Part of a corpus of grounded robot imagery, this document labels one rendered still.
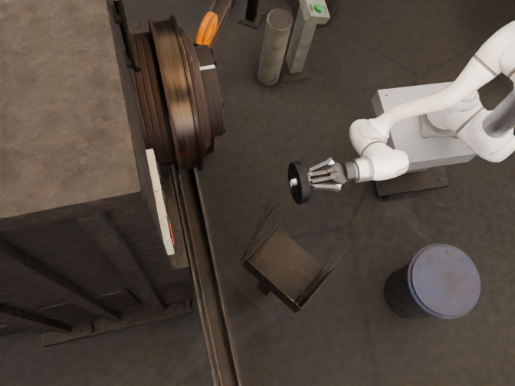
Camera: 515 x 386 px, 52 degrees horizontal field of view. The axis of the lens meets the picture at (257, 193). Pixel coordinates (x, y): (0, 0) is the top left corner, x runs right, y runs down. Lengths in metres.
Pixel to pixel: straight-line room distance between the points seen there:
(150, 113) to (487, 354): 2.08
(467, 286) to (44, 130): 1.90
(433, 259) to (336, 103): 1.09
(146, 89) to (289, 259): 0.91
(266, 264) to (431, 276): 0.74
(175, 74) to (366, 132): 0.85
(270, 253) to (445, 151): 0.98
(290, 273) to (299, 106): 1.20
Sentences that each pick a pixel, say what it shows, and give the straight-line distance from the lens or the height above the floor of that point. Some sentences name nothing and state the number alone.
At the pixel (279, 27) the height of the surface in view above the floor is 0.52.
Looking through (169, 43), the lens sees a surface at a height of 1.34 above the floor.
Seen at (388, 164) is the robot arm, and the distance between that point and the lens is 1.94.
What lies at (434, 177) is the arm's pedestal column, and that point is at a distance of 2.99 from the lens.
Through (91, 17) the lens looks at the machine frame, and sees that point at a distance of 1.04.
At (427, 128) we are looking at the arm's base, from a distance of 2.54.
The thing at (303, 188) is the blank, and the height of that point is 0.89.
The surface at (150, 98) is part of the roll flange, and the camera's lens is 1.47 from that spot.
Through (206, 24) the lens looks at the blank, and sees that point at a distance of 2.23.
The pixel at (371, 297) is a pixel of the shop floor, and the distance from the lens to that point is 2.72.
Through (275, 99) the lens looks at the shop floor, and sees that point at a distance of 2.96.
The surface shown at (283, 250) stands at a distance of 2.04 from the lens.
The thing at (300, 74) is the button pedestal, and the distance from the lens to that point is 3.05.
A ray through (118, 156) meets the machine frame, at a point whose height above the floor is 1.76.
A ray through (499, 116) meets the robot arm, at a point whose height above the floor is 0.91.
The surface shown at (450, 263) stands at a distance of 2.42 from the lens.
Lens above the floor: 2.58
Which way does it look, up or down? 71 degrees down
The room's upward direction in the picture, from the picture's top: 16 degrees clockwise
